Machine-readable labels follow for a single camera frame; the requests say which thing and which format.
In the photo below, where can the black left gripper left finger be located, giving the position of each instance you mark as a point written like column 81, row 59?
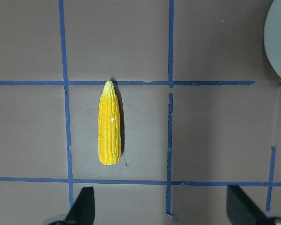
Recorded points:
column 83, row 209

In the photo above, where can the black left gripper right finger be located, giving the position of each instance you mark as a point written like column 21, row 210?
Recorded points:
column 241, row 209

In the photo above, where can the yellow corn cob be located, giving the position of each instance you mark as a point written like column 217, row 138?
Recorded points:
column 109, row 128

